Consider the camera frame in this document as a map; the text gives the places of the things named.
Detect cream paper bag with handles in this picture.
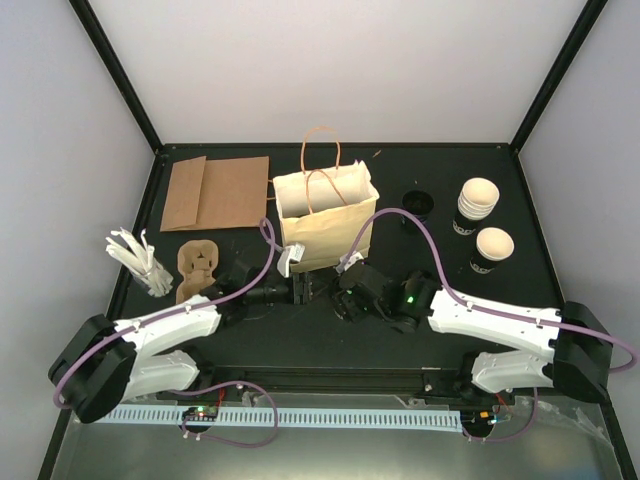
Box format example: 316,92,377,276
272,144,379,273

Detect stack of white paper cups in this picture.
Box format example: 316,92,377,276
452,177,500,236

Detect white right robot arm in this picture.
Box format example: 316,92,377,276
332,260,613,403

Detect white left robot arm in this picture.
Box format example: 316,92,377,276
48,263,312,423

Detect black coffee cup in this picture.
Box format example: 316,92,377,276
401,190,435,234

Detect flat brown paper bag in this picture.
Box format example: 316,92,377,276
160,156,206,232

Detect white stirrers in holder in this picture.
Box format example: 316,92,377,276
105,228,173,298

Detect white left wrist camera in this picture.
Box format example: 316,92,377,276
277,242,305,278

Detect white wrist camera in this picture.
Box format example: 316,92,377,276
335,251,364,274
277,242,305,278

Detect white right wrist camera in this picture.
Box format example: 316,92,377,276
335,251,364,274

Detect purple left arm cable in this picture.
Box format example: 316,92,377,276
51,216,280,449

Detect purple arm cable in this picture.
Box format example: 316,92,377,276
51,216,280,449
347,207,640,445

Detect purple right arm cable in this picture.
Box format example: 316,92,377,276
347,207,640,445

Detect brown paper bag with handles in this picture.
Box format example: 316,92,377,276
195,156,270,230

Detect white slotted cable duct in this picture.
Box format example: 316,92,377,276
98,404,462,433

